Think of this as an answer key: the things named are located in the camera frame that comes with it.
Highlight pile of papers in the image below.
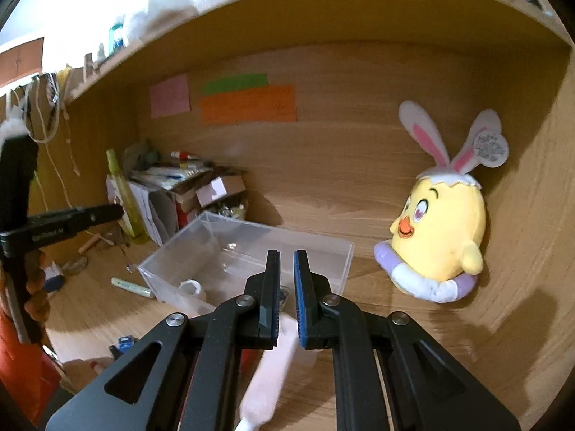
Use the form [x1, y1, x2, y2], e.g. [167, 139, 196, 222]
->
[128, 162, 216, 194]

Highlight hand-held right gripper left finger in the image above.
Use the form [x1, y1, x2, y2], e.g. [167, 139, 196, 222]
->
[45, 250, 281, 431]

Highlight open cardboard box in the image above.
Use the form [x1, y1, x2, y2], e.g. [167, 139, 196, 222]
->
[195, 175, 248, 207]

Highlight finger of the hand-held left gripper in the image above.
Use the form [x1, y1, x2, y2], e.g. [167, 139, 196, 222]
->
[69, 204, 123, 233]

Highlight green white pen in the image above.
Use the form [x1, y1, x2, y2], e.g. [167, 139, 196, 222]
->
[111, 277, 156, 299]

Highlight wooden clothespin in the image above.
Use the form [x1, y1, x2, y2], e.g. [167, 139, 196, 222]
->
[78, 236, 113, 254]

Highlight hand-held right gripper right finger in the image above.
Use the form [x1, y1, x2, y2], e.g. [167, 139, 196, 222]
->
[294, 250, 522, 431]

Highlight green paper note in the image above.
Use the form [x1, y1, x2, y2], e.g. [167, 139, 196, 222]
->
[202, 73, 269, 96]

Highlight person's left hand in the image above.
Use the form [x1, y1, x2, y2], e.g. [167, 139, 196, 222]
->
[24, 251, 48, 326]

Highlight white tape roll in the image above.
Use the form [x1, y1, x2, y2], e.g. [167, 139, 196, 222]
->
[178, 279, 206, 301]

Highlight white paper folders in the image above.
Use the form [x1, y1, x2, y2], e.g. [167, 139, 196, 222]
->
[106, 175, 180, 245]

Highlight yellow chick plush toy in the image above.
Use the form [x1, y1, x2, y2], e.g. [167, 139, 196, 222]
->
[374, 100, 511, 303]

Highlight yellow-green spray bottle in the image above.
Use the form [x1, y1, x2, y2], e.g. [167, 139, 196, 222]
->
[105, 149, 149, 245]

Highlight pinkish white tube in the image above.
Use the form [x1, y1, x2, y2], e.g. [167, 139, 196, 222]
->
[238, 314, 317, 431]

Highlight cluster of glass jars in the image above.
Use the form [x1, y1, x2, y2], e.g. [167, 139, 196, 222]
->
[211, 202, 248, 221]

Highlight teal plastic bottle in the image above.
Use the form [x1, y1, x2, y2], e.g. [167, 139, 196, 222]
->
[108, 15, 127, 55]

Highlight red white carton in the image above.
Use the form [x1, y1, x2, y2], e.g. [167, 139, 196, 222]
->
[175, 195, 201, 227]

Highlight person's left forearm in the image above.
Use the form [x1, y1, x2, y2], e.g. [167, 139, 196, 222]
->
[0, 310, 62, 416]

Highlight orange paper note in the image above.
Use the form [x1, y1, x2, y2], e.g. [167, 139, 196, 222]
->
[199, 84, 298, 127]

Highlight pink paper note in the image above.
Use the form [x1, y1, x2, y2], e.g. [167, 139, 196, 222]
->
[149, 74, 192, 120]

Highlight hanging white strings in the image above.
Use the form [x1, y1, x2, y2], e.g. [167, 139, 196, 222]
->
[9, 72, 82, 216]

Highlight clear plastic bin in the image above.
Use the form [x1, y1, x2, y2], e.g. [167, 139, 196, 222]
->
[137, 211, 355, 320]

